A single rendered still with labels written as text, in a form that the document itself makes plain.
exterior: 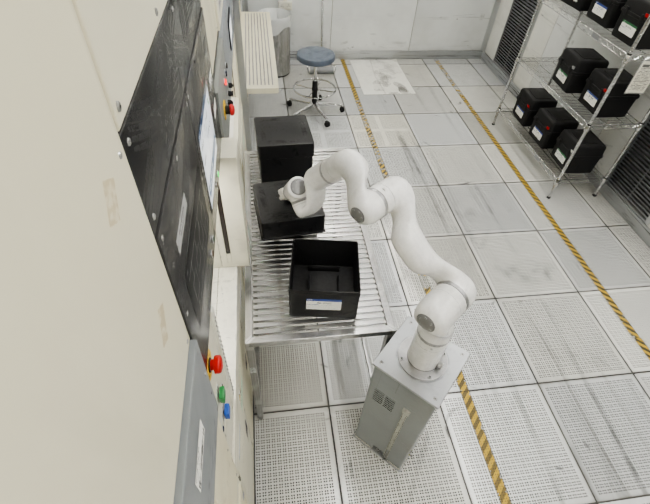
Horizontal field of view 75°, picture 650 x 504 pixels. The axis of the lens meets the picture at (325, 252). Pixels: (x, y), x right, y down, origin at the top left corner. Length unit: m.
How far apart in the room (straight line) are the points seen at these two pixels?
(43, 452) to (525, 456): 2.38
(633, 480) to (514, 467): 0.58
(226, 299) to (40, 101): 1.38
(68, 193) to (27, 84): 0.08
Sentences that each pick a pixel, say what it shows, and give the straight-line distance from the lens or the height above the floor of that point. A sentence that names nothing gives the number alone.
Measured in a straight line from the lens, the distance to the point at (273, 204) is 1.92.
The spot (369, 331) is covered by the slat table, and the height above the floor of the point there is 0.76.
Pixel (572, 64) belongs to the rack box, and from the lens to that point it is 4.08.
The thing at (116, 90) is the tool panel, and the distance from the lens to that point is 0.51.
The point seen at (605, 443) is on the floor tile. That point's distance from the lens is 2.80.
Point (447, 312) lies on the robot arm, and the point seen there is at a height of 1.17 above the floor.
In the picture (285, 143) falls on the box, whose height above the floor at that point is 1.01.
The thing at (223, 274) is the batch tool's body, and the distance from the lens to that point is 1.76.
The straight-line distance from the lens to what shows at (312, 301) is 1.65.
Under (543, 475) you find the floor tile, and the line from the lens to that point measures 2.57.
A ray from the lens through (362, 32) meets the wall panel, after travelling 5.73.
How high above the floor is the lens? 2.20
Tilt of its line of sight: 47 degrees down
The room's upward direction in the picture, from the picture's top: 4 degrees clockwise
